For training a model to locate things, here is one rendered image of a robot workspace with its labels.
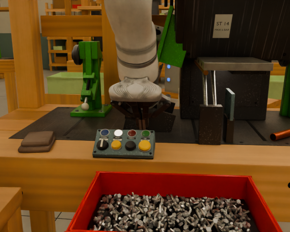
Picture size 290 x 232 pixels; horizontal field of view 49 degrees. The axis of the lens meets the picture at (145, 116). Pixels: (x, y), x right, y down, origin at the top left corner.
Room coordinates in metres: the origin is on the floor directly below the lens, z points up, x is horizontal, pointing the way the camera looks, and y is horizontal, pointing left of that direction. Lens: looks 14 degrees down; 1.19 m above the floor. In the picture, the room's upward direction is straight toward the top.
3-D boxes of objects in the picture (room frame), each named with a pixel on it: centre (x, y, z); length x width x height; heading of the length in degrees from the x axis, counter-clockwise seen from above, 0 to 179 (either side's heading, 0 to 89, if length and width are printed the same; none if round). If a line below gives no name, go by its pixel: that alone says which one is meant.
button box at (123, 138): (0.77, 0.05, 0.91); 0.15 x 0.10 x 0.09; 85
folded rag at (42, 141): (0.81, 0.29, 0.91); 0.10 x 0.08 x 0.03; 6
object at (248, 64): (0.94, -0.23, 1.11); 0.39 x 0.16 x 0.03; 175
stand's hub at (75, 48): (1.21, 0.26, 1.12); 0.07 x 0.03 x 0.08; 175
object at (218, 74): (1.18, -0.28, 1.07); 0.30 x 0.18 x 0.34; 85
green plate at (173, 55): (0.99, -0.08, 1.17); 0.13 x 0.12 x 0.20; 85
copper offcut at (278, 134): (0.88, -0.40, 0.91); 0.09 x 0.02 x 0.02; 124
